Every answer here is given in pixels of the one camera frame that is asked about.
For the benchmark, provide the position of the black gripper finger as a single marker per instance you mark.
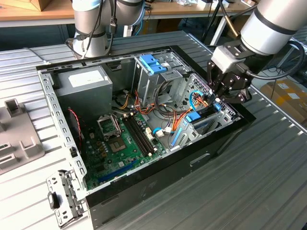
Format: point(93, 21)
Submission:
point(217, 80)
point(237, 97)

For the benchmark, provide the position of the hard disk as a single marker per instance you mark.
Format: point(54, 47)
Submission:
point(193, 117)

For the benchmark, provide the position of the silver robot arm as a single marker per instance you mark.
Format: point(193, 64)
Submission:
point(268, 28)

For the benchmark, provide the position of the silver disk bay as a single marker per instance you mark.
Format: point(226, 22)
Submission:
point(192, 134)

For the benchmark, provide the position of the brown cardboard box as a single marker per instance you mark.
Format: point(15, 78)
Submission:
point(287, 95)

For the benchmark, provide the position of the black tripod stand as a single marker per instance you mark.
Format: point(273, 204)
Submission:
point(211, 21)

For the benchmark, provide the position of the blue plastic drive latch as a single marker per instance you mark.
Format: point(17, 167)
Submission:
point(151, 63)

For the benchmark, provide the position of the silver drive cage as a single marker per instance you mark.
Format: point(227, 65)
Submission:
point(148, 86)

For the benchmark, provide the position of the wooden desk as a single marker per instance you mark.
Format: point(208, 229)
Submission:
point(180, 9)

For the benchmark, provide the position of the black RAM slot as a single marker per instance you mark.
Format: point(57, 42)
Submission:
point(142, 134)
point(136, 136)

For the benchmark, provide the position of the CPU socket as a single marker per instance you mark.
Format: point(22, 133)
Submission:
point(116, 145)

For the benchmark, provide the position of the black open PC case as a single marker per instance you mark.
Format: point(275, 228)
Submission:
point(156, 187)

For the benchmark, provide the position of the grey power supply unit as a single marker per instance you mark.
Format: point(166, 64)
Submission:
point(84, 100)

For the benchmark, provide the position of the green motherboard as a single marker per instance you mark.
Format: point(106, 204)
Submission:
point(112, 165)

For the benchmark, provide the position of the blue expansion slot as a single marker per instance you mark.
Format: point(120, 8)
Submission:
point(117, 171)

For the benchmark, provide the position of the black case fan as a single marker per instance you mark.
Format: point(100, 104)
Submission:
point(75, 127)

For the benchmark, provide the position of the silver expansion card retainer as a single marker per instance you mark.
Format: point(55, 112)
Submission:
point(72, 187)

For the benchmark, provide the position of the brown wooden box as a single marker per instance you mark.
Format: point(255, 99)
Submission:
point(40, 3)

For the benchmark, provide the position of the grey parts rack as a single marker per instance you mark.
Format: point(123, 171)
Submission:
point(16, 134)

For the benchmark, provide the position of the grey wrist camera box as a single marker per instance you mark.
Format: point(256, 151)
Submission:
point(225, 58)

